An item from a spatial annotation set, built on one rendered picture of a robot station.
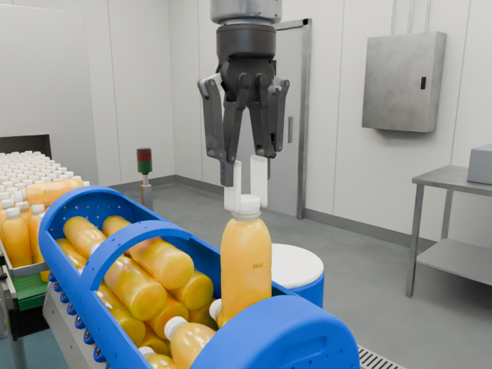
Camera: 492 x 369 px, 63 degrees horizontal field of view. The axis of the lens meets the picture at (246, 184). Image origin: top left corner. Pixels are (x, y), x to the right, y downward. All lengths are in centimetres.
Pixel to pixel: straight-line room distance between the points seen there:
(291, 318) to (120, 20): 577
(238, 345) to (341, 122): 391
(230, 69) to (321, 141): 399
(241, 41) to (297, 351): 38
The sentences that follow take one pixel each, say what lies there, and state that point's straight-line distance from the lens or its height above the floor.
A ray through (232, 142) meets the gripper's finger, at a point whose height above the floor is 144.
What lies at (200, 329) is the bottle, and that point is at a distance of 63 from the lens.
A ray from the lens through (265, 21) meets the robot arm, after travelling 51.
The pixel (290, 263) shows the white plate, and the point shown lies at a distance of 114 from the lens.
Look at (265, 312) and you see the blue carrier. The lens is 53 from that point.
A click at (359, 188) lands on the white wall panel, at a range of 430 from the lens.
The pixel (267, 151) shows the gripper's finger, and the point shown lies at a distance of 55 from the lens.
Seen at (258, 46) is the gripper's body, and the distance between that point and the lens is 50.
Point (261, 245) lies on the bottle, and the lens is 55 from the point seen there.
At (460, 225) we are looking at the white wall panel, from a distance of 397.
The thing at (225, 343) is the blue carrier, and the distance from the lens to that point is 51.
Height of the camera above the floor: 151
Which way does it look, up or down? 13 degrees down
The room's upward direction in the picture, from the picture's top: straight up
